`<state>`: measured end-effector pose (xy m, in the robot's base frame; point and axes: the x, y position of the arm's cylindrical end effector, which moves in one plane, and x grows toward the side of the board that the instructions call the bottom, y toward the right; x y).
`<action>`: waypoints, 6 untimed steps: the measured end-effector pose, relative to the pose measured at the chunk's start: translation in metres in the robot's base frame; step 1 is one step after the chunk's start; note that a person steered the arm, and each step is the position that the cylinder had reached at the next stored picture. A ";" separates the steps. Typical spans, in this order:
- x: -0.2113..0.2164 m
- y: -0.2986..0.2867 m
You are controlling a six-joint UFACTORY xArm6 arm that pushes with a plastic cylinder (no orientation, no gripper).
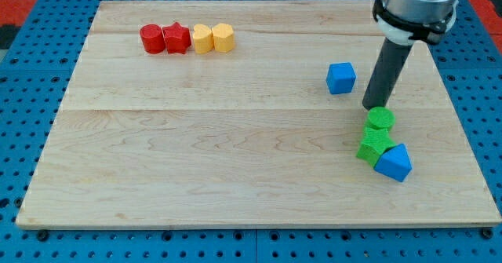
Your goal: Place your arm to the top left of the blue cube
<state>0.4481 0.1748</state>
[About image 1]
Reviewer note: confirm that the red star block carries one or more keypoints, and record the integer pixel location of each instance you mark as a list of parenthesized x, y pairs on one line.
[(177, 38)]

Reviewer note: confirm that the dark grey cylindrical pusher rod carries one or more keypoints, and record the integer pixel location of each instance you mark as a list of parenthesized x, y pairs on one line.
[(388, 67)]

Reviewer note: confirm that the blue triangular prism block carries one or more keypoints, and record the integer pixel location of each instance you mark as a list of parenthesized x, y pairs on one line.
[(395, 163)]

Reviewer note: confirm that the yellow hexagon block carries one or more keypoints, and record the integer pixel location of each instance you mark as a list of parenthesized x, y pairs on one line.
[(223, 38)]

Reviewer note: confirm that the yellow heart block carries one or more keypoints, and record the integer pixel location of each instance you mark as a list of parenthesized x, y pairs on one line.
[(202, 38)]

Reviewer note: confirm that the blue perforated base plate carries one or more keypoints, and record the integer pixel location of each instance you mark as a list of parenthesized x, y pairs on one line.
[(34, 75)]

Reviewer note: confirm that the green star block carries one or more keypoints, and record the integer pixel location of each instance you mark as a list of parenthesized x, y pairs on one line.
[(374, 144)]

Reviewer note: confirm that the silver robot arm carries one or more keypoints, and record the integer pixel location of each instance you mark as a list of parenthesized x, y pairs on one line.
[(405, 21)]

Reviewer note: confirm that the light wooden board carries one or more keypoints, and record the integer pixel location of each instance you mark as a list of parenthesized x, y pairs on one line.
[(251, 138)]

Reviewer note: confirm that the green cylinder block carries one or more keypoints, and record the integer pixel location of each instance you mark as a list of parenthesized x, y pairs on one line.
[(379, 118)]

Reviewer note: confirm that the blue cube block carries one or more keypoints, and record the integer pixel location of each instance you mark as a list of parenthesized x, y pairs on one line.
[(341, 78)]

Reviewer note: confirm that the red cylinder block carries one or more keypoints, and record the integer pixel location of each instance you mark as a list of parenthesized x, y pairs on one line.
[(152, 38)]

